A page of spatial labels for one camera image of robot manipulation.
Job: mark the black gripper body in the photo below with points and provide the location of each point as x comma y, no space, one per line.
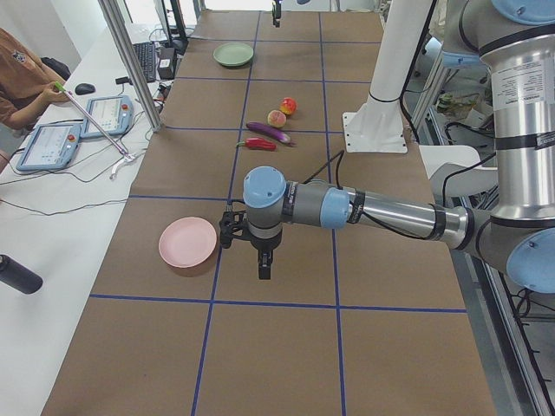
276,12
264,244

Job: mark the red yellow pomegranate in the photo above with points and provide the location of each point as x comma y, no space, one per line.
288,106

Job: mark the yellow pink peach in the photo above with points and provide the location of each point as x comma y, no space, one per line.
276,118

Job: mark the red chili pepper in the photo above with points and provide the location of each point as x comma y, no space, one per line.
256,143

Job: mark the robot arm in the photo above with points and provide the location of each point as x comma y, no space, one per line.
515,39

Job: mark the green plate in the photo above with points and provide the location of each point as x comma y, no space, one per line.
233,54

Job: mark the pink plate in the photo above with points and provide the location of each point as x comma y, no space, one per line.
187,242

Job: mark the purple eggplant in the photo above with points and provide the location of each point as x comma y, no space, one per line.
272,132

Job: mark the black box on table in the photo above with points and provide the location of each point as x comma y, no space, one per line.
166,63

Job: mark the black keyboard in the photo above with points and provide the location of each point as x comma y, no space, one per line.
147,58

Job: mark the silver reacher grabber stick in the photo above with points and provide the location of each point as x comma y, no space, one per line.
92,129

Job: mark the far teach pendant tablet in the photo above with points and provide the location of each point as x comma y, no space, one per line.
114,113

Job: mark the teach pendant tablet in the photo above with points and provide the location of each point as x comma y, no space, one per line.
50,147
114,113

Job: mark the white curved chair shell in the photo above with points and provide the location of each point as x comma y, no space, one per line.
456,170

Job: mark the black computer mouse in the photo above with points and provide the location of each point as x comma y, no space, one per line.
84,88

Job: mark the near teach pendant tablet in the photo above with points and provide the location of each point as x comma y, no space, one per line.
50,147

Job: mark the black water bottle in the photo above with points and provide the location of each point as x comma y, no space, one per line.
18,277

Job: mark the person in brown shirt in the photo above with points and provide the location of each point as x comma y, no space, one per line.
28,86

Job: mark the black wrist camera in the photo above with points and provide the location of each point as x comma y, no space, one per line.
233,225

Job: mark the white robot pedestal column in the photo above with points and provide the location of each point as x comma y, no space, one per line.
377,126

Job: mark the aluminium frame post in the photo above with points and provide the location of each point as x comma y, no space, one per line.
117,27

